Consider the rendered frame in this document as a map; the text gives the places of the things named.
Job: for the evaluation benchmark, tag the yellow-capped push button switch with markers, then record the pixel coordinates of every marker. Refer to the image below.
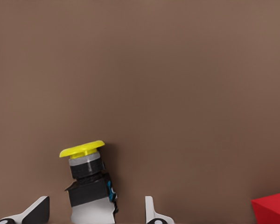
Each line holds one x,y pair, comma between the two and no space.
89,182

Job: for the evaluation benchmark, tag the red box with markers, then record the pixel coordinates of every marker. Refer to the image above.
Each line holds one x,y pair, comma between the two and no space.
271,208

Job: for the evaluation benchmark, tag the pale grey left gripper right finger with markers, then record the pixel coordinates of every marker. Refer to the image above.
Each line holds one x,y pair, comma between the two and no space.
151,213

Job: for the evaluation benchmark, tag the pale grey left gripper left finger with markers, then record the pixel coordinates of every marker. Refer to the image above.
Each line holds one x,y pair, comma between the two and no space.
35,211

